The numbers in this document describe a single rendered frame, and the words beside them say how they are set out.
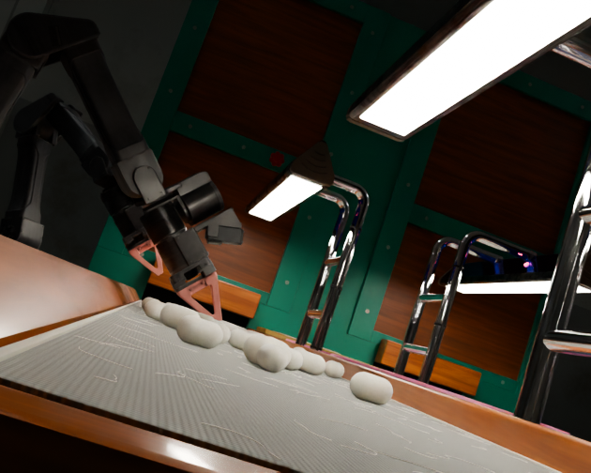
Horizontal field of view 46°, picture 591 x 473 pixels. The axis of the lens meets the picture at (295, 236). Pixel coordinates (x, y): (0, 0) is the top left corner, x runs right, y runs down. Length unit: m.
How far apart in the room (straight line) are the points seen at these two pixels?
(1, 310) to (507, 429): 0.43
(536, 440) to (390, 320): 1.58
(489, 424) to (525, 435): 0.05
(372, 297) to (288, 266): 0.27
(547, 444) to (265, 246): 1.55
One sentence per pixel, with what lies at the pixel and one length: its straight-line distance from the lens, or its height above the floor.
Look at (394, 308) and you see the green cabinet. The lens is 2.08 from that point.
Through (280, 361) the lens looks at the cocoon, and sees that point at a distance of 0.47.
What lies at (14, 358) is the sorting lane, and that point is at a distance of 0.17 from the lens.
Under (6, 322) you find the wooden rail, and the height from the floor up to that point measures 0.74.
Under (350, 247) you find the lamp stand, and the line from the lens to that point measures 1.44.
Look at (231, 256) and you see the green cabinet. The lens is 1.97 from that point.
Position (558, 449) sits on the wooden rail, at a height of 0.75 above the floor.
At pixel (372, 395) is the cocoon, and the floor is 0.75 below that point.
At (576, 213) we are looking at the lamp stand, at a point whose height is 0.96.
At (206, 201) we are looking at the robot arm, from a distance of 1.11.
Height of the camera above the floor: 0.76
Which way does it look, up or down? 8 degrees up
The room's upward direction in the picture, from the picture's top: 19 degrees clockwise
